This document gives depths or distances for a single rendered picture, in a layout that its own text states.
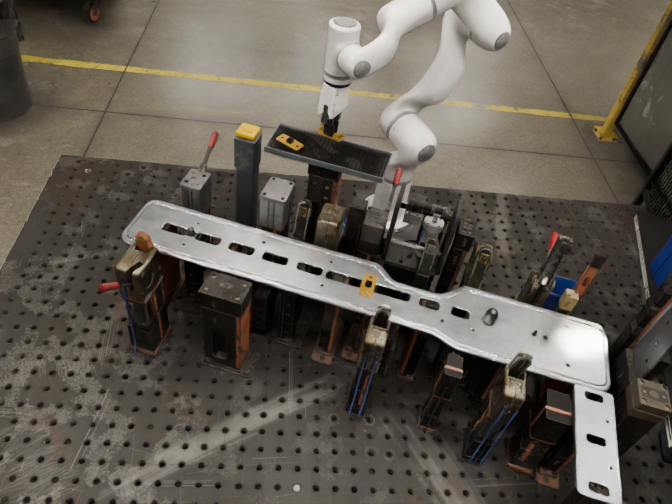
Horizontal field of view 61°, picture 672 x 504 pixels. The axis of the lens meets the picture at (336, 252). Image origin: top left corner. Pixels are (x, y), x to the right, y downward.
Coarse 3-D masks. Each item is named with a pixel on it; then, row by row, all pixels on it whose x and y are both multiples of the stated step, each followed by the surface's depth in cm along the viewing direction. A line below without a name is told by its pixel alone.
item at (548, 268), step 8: (560, 240) 150; (568, 240) 150; (552, 248) 154; (560, 248) 148; (568, 248) 147; (552, 256) 153; (560, 256) 153; (544, 264) 157; (552, 264) 155; (560, 264) 154; (544, 272) 156; (552, 272) 157; (552, 280) 157; (536, 288) 160
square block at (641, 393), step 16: (640, 384) 140; (656, 384) 140; (624, 400) 144; (640, 400) 136; (656, 400) 137; (624, 416) 142; (640, 416) 139; (656, 416) 137; (624, 432) 145; (640, 432) 144; (624, 448) 150
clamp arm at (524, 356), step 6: (516, 354) 137; (522, 354) 134; (528, 354) 134; (516, 360) 135; (522, 360) 134; (528, 360) 134; (510, 366) 139; (516, 366) 138; (522, 366) 137; (528, 366) 136; (510, 372) 141; (516, 372) 140; (522, 372) 139
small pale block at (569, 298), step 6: (564, 294) 159; (570, 294) 157; (576, 294) 157; (558, 300) 162; (564, 300) 157; (570, 300) 157; (576, 300) 156; (558, 306) 161; (564, 306) 159; (570, 306) 158; (558, 312) 162; (564, 312) 161
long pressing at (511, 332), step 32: (160, 224) 165; (192, 224) 167; (224, 224) 168; (192, 256) 158; (224, 256) 160; (256, 256) 161; (288, 256) 163; (320, 256) 164; (352, 256) 165; (288, 288) 155; (320, 288) 156; (352, 288) 157; (416, 288) 160; (416, 320) 152; (448, 320) 154; (480, 320) 155; (512, 320) 156; (544, 320) 158; (576, 320) 159; (480, 352) 148; (512, 352) 149; (544, 352) 150; (576, 352) 151; (608, 352) 154; (608, 384) 146
